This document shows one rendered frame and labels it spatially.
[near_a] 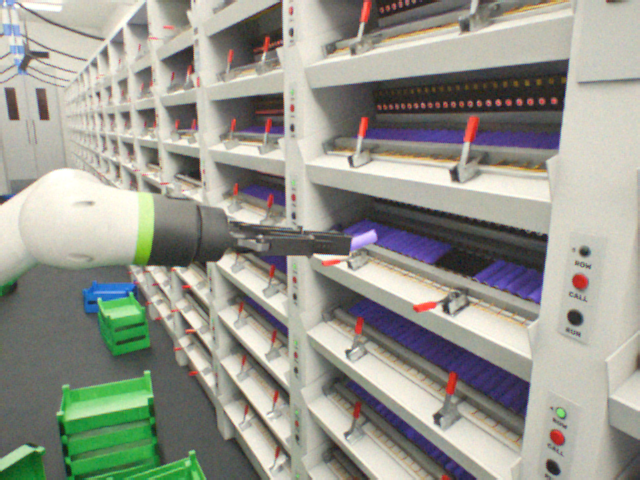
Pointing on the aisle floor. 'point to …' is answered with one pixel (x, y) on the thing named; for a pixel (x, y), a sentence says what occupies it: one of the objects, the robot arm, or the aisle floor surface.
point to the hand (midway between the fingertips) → (326, 243)
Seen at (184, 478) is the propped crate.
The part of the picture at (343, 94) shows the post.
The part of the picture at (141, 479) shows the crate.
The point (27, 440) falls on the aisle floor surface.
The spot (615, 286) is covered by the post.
